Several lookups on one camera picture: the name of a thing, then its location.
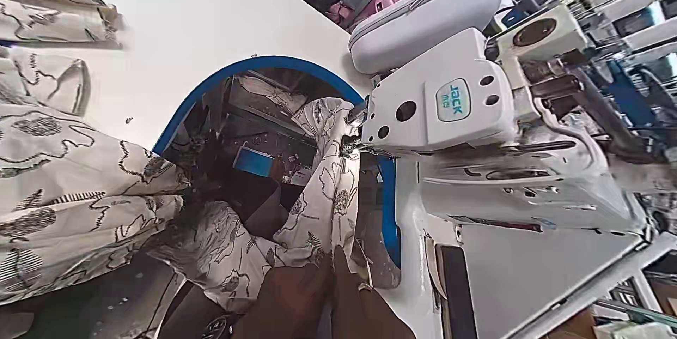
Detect pale lavender zippered case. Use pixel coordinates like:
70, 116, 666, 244
348, 0, 503, 74

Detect person's left hand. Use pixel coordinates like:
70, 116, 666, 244
232, 250, 335, 339

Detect large cream printed fabric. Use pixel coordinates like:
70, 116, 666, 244
0, 0, 191, 306

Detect person's legs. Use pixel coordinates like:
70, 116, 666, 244
158, 281, 238, 339

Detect white sewing machine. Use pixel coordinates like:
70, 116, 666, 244
341, 27, 657, 255

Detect person's right hand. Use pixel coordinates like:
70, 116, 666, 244
330, 245, 419, 339

